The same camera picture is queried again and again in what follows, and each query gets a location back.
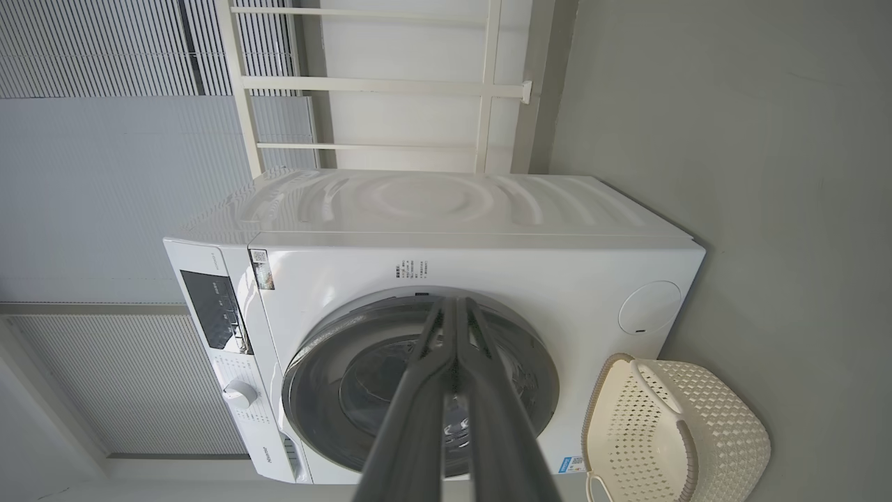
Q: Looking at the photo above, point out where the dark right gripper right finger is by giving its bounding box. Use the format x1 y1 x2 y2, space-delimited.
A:
456 298 562 502

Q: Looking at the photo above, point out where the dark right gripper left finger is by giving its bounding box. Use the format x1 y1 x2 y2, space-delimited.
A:
352 298 461 502

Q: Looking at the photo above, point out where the black-rimmed glass washer door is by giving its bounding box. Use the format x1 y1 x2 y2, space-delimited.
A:
282 288 561 482

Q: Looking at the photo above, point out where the white front-load washing machine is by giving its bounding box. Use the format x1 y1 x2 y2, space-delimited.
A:
162 169 707 486

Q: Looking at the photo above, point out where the cream basket with brown rim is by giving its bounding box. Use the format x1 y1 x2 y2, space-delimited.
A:
580 353 772 502

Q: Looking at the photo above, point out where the white washer control knob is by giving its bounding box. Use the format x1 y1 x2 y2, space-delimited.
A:
222 379 259 411

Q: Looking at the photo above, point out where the round white filter cover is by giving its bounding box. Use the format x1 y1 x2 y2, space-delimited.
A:
618 280 683 336

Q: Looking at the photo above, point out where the small QR code sticker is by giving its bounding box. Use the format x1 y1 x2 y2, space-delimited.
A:
249 249 277 291

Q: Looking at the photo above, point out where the black washer display panel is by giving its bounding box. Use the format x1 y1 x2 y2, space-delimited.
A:
180 270 250 353

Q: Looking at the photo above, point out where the grey slatted blind panel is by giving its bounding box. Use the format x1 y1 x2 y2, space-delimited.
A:
0 0 318 99
6 314 249 458

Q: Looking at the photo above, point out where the white metal rack frame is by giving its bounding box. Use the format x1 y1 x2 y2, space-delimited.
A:
215 0 534 181

